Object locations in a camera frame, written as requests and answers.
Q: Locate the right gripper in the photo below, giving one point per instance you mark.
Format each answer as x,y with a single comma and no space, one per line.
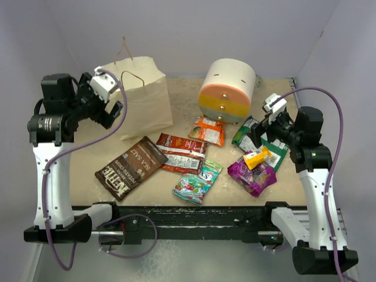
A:
257,129

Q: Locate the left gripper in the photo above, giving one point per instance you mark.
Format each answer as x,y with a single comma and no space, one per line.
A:
85,89

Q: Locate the brown Kettle chips bag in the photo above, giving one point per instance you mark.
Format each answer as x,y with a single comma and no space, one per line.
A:
131,168

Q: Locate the red Doritos bag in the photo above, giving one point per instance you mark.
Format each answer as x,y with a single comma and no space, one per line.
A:
184,155

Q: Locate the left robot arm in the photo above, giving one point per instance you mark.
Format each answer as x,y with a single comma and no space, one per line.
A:
66,101

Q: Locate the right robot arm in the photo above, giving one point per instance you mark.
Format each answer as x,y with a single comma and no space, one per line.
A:
320,249

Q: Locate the green snack bag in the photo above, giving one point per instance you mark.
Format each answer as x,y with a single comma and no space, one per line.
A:
277,148

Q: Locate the white paper bag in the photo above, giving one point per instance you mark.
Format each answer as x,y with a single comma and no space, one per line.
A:
148,104

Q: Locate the purple candy bag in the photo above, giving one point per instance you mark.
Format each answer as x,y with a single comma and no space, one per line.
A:
254,181

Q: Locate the teal Fox's candy bag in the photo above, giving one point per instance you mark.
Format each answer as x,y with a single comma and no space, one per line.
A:
193,187

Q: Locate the yellow small snack box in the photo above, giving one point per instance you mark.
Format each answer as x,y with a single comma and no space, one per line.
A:
257,157

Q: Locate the white cylinder toy drawers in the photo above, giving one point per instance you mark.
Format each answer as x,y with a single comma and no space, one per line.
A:
227,90

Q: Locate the orange snack packet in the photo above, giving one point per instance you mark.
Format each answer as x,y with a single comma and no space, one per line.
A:
208,130

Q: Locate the small light green packet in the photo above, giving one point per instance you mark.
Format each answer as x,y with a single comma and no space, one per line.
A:
212,165

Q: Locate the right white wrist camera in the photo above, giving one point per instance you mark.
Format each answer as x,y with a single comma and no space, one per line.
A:
273,107

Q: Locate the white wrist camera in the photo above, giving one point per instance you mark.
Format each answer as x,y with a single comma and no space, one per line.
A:
104,83
273,107

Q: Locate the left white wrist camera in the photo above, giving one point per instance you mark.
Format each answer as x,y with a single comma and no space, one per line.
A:
104,83

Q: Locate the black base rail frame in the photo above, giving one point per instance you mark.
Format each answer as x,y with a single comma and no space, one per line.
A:
248,224

